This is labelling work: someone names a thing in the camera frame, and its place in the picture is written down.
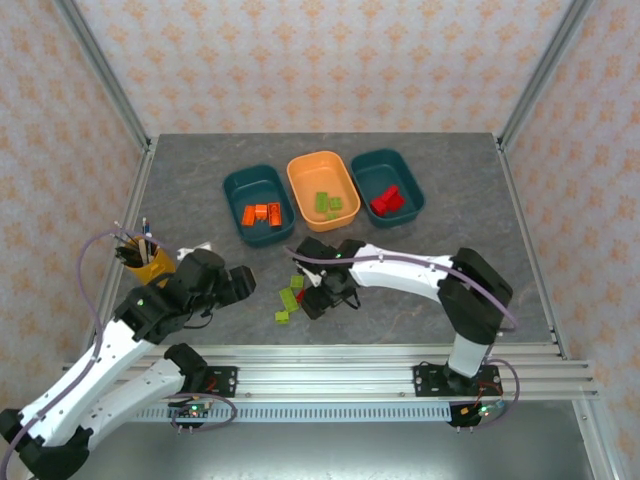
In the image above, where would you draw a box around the yellow pen cup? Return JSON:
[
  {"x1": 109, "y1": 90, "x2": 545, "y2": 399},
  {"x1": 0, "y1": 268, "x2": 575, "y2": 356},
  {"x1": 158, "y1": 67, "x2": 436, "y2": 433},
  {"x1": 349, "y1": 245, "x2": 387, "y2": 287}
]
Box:
[{"x1": 122, "y1": 238, "x2": 178, "y2": 288}]

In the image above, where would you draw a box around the thin white-tipped stick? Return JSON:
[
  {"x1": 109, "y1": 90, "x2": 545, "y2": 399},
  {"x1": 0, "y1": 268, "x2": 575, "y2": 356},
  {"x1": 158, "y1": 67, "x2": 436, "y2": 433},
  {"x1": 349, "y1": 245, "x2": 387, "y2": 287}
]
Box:
[{"x1": 113, "y1": 221, "x2": 140, "y2": 250}]

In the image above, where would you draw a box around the teal plastic container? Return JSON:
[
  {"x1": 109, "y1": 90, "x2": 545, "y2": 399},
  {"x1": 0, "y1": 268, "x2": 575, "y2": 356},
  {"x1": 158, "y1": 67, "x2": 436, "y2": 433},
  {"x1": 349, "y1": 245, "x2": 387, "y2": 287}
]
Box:
[
  {"x1": 222, "y1": 164, "x2": 297, "y2": 249},
  {"x1": 349, "y1": 148, "x2": 427, "y2": 231}
]

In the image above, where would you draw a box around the peach plastic container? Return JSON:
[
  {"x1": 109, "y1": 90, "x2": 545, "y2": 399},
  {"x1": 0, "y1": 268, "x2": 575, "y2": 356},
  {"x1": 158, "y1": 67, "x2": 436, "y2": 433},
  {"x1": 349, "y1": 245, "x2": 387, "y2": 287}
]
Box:
[{"x1": 286, "y1": 150, "x2": 362, "y2": 235}]

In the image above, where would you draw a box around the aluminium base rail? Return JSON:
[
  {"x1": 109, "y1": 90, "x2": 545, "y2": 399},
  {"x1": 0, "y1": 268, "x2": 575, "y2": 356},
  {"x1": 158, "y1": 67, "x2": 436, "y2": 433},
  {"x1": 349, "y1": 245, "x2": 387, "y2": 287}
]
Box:
[{"x1": 62, "y1": 343, "x2": 600, "y2": 401}]

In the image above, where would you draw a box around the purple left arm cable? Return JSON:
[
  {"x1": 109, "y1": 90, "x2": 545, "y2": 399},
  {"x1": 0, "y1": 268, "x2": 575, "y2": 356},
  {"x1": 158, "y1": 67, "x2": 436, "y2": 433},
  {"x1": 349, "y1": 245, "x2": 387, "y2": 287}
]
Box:
[{"x1": 0, "y1": 228, "x2": 237, "y2": 480}]

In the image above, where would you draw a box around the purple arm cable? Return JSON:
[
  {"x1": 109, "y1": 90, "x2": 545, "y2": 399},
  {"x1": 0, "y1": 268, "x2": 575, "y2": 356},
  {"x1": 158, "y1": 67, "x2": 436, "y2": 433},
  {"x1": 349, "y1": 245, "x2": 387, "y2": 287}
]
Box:
[
  {"x1": 0, "y1": 228, "x2": 237, "y2": 480},
  {"x1": 282, "y1": 244, "x2": 522, "y2": 435}
]

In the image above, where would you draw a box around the slotted grey cable duct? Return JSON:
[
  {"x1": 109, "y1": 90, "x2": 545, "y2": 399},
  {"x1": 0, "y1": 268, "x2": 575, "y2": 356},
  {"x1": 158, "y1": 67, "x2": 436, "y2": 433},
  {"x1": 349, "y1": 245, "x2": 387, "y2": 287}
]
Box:
[{"x1": 134, "y1": 404, "x2": 454, "y2": 423}]

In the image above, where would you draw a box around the aluminium table side rail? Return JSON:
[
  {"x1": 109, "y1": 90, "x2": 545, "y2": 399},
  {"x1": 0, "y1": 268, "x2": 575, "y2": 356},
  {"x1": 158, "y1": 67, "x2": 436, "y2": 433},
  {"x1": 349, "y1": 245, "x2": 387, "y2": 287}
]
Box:
[
  {"x1": 494, "y1": 137, "x2": 571, "y2": 361},
  {"x1": 94, "y1": 142, "x2": 160, "y2": 331}
]

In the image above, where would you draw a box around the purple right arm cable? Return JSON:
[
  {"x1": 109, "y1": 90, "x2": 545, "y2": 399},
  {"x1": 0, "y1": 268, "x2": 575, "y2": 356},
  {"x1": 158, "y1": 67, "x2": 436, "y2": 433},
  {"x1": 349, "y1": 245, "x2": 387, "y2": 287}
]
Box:
[{"x1": 282, "y1": 244, "x2": 522, "y2": 435}]

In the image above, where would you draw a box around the aluminium frame post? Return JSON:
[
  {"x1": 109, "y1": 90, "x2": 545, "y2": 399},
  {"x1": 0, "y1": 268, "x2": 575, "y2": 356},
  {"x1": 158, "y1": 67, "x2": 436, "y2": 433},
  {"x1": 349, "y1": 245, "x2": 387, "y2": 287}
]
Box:
[
  {"x1": 52, "y1": 0, "x2": 153, "y2": 151},
  {"x1": 497, "y1": 0, "x2": 596, "y2": 151},
  {"x1": 572, "y1": 399, "x2": 626, "y2": 480}
]

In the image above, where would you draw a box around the aluminium lower frame post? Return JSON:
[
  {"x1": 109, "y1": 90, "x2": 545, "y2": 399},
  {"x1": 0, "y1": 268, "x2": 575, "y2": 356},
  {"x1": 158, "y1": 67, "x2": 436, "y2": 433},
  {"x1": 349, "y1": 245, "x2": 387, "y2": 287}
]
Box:
[{"x1": 572, "y1": 399, "x2": 626, "y2": 480}]

